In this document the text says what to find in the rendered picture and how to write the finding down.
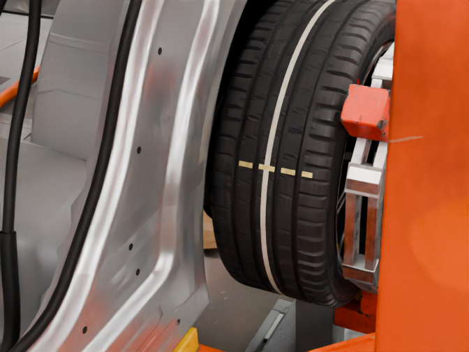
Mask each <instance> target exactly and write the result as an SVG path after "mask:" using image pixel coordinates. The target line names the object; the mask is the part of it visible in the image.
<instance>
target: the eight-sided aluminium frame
mask: <svg viewBox="0 0 469 352"><path fill-rule="evenodd" d="M393 57H394V42H393V44H392V45H391V46H390V48H389V49H388V50H387V51H386V53H385V54H384V55H383V56H382V57H380V58H379V60H378V62H377V64H376V67H375V70H374V72H373V75H372V76H371V81H372V83H371V87H376V88H381V89H388V90H390V91H391V88H392V68H393ZM371 142H372V140H369V139H364V138H357V141H356V144H355V148H354V152H353V155H352V159H351V162H349V163H348V171H347V176H346V181H345V190H344V192H346V199H345V237H344V257H343V262H342V268H343V276H344V279H347V280H349V281H351V282H352V283H353V284H355V285H356V286H358V287H359V288H361V291H365V292H368V293H373V294H376V295H377V294H378V280H379V269H380V249H381V248H380V240H381V228H382V208H383V196H384V192H385V174H386V163H387V142H379V145H378V150H377V153H376V156H375V161H374V164H372V163H367V162H366V161H367V158H368V155H369V150H370V147H371ZM362 196H366V197H368V209H367V223H366V249H365V255H363V254H359V232H360V217H361V203H362Z"/></svg>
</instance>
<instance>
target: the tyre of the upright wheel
mask: <svg viewBox="0 0 469 352"><path fill-rule="evenodd" d="M328 1H329V0H278V1H276V2H275V3H273V4H272V5H271V6H270V7H269V8H268V9H267V10H266V11H265V13H264V14H263V15H262V17H261V18H260V19H259V20H258V22H257V24H256V25H255V26H254V28H253V30H252V32H251V33H250V35H249V37H248V38H247V41H246V42H245V44H244V46H243V49H242V51H241V53H240V55H239V58H238V60H237V65H236V66H235V68H234V70H233V73H232V78H231V79H230V83H229V85H228V91H227V92H226V95H225V99H224V102H223V108H222V110H221V118H220V120H219V123H218V130H217V136H216V142H215V148H214V150H215V152H214V158H213V169H212V174H211V183H212V185H211V213H212V223H213V227H214V237H215V240H216V246H217V249H218V253H219V256H220V257H221V260H222V262H223V264H224V266H225V269H226V270H227V271H228V273H229V274H230V275H231V276H232V278H234V279H235V280H236V281H238V282H239V283H240V284H243V285H246V286H250V287H253V288H258V289H262V290H264V291H269V292H272V293H277V294H279V293H278V292H277V291H276V290H275V289H274V287H273V286H272V284H271V282H270V280H269V278H268V276H267V272H266V269H265V263H264V259H263V255H262V243H261V232H260V208H261V194H262V179H263V172H264V170H268V171H269V175H268V182H267V199H266V212H265V230H266V245H267V256H268V261H269V267H270V270H271V274H272V277H273V280H274V283H275V284H276V286H277V288H278V289H279V291H280V292H282V294H284V295H285V296H287V297H289V298H295V299H298V300H302V301H305V302H310V303H314V304H316V305H320V306H323V307H328V308H333V309H334V308H339V307H342V306H344V305H346V304H347V303H349V301H351V299H353V298H354V297H355V296H356V294H357V293H358V292H359V290H360V288H359V287H358V286H356V285H355V284H353V283H352V282H351V281H349V280H347V279H344V276H343V273H342V272H341V271H340V269H339V266H338V263H337V260H336V253H335V246H334V213H335V204H336V191H337V185H338V176H339V170H340V166H341V159H342V154H343V148H344V144H345V139H346V135H347V130H346V129H345V127H344V125H343V124H342V123H341V121H340V117H341V112H342V109H343V104H344V102H345V97H346V94H347V91H348V86H349V85H350V84H353V85H361V84H362V81H363V79H364V76H365V74H366V71H367V69H368V67H369V65H370V63H371V61H372V59H373V58H374V56H375V54H376V52H377V51H378V50H379V49H380V47H381V46H382V45H383V44H384V43H385V42H386V41H394V36H395V25H396V4H394V3H390V2H386V1H372V0H335V1H333V2H332V3H331V4H329V5H328V7H326V8H325V9H324V10H323V12H322V13H321V14H320V16H319V17H318V19H317V20H316V21H315V24H314V25H313V26H312V28H311V30H310V31H309V33H308V36H307V37H306V40H305V41H304V44H303V45H302V47H301V50H300V52H299V55H298V57H297V60H296V62H295V65H294V68H293V70H292V73H291V76H290V79H289V82H288V85H287V89H286V91H285V96H284V98H283V102H282V106H281V111H280V114H279V118H278V123H277V126H276V132H275V136H274V143H273V147H272V151H271V161H270V164H269V166H266V165H265V157H266V153H267V145H268V140H269V134H270V130H271V124H272V121H273V117H274V112H275V109H276V104H277V101H278V97H279V94H280V91H281V87H282V84H283V81H284V78H285V74H286V72H287V69H288V66H289V64H290V61H291V58H292V56H293V54H294V52H295V49H296V47H297V45H298V42H299V40H300V38H301V37H302V34H303V33H304V31H305V29H306V28H307V26H308V24H309V22H310V21H311V20H312V18H313V16H314V15H315V14H316V13H317V11H318V10H319V9H320V8H321V7H322V6H323V5H324V4H325V3H327V2H328ZM279 295H280V294H279Z"/></svg>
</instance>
